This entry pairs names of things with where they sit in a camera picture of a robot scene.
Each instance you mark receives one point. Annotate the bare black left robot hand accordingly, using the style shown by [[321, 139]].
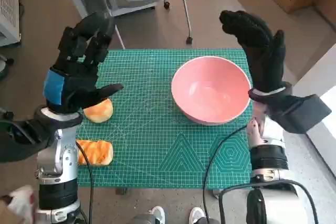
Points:
[[76, 87]]

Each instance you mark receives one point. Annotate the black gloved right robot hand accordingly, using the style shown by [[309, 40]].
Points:
[[262, 51]]

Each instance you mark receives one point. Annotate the round bread bun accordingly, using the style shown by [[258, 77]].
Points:
[[99, 113]]

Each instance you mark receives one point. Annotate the pink bowl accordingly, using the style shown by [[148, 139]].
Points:
[[210, 90]]

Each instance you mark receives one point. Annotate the long striped bread loaf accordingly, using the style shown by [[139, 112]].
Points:
[[97, 153]]

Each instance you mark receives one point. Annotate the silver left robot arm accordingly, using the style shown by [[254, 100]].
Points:
[[57, 155]]

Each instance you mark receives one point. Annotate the plain cardboard box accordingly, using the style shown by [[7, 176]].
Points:
[[328, 3]]

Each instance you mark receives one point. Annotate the green cutting mat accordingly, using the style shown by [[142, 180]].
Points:
[[147, 129]]

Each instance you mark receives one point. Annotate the white perforated cabinet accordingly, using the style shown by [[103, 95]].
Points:
[[9, 3]]

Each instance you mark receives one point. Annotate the white plastic bag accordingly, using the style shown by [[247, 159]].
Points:
[[18, 200]]

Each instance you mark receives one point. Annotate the white shoe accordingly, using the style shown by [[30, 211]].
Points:
[[158, 213], [197, 214]]

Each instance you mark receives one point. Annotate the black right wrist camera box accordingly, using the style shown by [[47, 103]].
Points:
[[302, 113]]

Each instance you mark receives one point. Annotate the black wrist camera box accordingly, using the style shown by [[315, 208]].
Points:
[[302, 113], [15, 142]]

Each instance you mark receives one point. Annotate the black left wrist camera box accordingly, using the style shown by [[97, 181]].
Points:
[[15, 142]]

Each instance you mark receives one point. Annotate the metal table bracket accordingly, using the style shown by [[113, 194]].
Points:
[[216, 194]]

